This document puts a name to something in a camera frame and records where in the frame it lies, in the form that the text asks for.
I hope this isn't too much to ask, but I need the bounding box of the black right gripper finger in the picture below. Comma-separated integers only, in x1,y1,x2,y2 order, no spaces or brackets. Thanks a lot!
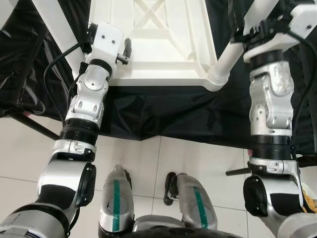
229,0,246,34

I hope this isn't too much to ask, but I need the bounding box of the white plastic table top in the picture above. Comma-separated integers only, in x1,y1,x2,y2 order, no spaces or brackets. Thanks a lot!
89,0,218,89

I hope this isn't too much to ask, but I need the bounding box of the black cloth table cover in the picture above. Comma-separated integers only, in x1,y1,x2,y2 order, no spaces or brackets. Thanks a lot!
0,0,317,155

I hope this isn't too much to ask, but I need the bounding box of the silver left robot leg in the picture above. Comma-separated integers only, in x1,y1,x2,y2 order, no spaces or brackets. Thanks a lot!
99,165,135,234

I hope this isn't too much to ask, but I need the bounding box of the silver robot leg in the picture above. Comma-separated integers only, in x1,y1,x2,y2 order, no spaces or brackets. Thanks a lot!
99,165,135,234
163,172,218,230

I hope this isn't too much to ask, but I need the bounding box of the silver right robot leg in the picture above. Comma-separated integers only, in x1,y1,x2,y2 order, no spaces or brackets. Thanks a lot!
163,172,218,230

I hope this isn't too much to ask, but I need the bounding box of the yellow crumpled cloth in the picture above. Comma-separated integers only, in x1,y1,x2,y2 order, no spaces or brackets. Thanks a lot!
302,191,317,214

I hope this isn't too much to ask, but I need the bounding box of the black robot torso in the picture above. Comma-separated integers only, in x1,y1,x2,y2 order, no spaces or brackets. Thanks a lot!
129,217,253,238

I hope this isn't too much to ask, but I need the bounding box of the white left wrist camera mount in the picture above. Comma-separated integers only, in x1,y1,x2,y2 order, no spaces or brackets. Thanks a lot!
92,22,124,65

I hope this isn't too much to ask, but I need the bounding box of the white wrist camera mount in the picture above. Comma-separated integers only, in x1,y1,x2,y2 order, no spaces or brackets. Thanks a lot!
243,4,317,62
92,22,124,65

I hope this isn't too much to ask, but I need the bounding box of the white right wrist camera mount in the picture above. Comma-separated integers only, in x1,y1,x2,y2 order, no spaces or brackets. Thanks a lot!
243,4,317,62

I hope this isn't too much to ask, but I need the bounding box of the black metal frame bar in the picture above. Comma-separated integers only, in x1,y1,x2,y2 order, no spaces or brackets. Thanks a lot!
12,115,60,140
225,155,317,177

